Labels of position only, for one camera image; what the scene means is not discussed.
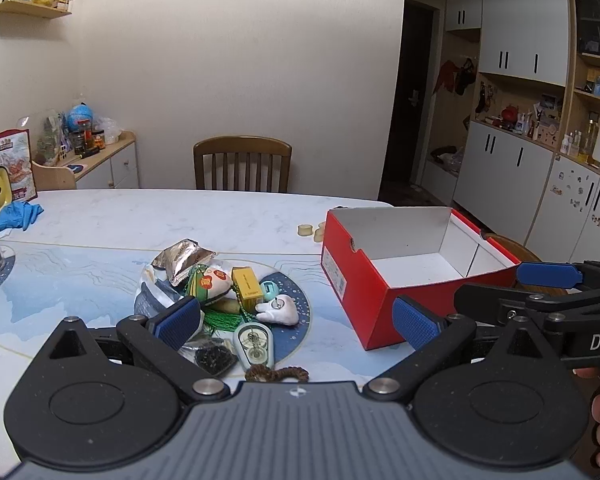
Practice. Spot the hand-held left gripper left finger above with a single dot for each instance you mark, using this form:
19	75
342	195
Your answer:
177	322

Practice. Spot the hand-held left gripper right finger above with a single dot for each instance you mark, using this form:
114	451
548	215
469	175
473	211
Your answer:
414	321

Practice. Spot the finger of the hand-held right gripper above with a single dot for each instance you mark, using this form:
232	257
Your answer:
485	300
550	274

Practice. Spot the blue grey plastic packet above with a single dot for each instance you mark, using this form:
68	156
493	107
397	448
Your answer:
150	292

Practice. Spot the embroidered pouch with green tassel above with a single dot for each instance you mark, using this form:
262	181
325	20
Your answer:
212	282

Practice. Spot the silver foil packet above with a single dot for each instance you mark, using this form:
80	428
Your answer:
182	260

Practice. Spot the red cardboard box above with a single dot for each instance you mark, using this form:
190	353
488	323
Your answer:
360	285

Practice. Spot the pale green tape measure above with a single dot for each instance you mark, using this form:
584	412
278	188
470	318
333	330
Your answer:
252	345

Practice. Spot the small yellow box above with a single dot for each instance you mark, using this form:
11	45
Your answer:
247	285

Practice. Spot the black glitter packet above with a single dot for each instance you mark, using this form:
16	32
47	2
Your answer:
212	360

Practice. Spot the wooden round-back chair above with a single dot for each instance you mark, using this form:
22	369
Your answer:
505	249

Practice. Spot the blue printed table mat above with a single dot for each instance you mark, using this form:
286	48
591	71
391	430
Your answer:
80	280

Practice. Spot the small yellowish rubber cap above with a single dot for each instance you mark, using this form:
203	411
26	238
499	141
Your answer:
319	236

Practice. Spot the round yellowish rubber cap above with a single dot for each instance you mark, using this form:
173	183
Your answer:
305	230

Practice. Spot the clear yellowish bottle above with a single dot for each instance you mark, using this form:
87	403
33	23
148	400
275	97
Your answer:
589	135

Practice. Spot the black item on bench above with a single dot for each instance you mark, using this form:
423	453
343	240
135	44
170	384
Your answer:
442	151

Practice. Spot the red shelf ornament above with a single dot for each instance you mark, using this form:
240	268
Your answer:
510	112

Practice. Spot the wooden slat-back chair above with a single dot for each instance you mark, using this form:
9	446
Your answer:
242	165

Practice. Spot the white wooden sideboard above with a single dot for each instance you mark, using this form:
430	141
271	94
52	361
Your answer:
110	160

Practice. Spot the blue round pad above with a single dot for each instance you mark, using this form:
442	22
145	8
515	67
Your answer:
72	166

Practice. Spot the light wooden child chair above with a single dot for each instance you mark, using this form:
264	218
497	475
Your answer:
52	176

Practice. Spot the blue rubber glove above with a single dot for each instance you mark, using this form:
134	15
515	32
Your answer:
17	215

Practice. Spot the orange label jar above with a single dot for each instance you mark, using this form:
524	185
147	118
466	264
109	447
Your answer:
98	141

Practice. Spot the dark glass jar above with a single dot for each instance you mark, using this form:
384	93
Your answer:
80	142

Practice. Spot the clear plastic bag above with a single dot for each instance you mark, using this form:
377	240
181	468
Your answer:
107	129

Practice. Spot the dark door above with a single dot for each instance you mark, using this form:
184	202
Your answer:
410	100

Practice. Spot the black hanging bag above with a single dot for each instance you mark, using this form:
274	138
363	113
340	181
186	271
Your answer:
465	76

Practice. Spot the red hanging decoration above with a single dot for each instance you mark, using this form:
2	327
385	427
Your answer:
447	76

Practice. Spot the blue globe toy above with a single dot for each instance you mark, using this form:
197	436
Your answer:
82	115

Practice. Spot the red snack bag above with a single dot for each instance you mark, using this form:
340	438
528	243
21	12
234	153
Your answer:
11	160

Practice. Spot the white wooden wall cabinet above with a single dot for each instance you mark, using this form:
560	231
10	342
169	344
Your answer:
530	160

